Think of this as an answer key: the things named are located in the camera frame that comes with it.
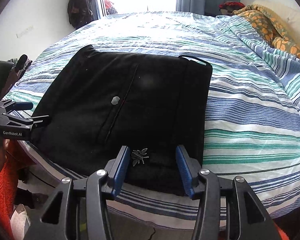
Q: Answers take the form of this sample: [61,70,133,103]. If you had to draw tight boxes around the black pants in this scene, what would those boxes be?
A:
[31,45,212,196]

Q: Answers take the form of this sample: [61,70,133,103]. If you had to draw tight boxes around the dark hanging jacket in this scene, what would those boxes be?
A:
[67,0,95,29]

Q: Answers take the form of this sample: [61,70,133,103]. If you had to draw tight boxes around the striped blue green bedsheet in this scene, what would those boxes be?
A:
[7,12,300,218]

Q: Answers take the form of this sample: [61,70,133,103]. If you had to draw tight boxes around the red black item by curtain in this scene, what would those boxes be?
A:
[219,2,245,15]

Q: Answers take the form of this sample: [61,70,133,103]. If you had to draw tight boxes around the cream pillow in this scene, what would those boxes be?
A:
[253,0,300,46]

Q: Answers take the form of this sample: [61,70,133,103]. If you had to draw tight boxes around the orange floral blanket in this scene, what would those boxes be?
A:
[232,4,300,59]

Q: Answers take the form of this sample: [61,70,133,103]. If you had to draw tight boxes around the red fuzzy garment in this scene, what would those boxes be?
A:
[0,141,24,239]

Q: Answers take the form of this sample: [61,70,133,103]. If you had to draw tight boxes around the red item at window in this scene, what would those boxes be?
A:
[104,0,117,15]

